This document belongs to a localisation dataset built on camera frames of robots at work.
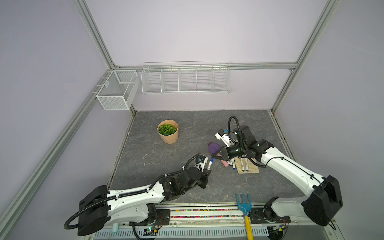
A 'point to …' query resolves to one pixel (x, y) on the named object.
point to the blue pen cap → (211, 159)
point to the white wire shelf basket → (188, 77)
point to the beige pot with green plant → (168, 130)
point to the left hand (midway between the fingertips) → (209, 172)
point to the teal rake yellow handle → (246, 207)
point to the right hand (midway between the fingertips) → (213, 158)
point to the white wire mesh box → (119, 89)
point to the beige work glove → (252, 168)
